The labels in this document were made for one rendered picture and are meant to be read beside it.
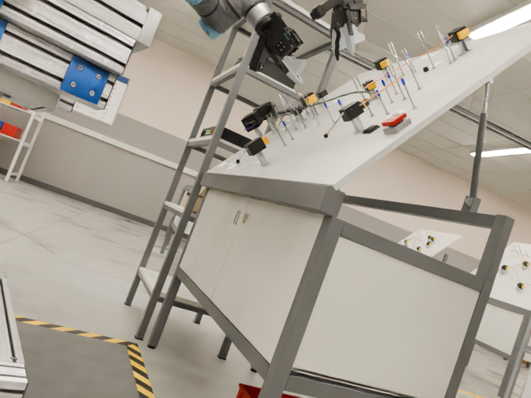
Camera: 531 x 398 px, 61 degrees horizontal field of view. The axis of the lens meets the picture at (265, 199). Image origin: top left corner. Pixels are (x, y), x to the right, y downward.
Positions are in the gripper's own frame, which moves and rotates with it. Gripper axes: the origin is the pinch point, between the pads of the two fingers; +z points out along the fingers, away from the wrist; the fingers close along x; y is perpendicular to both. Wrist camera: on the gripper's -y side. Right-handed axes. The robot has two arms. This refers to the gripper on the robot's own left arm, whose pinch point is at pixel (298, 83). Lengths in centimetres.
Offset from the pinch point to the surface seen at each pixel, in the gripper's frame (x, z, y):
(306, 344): -36, 59, -24
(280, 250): -18.7, 37.4, -26.3
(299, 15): 107, -53, -18
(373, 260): -18, 52, -4
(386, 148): -10.3, 30.7, 13.1
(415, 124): -1.1, 29.7, 20.2
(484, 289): 10, 81, 6
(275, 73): 98, -36, -44
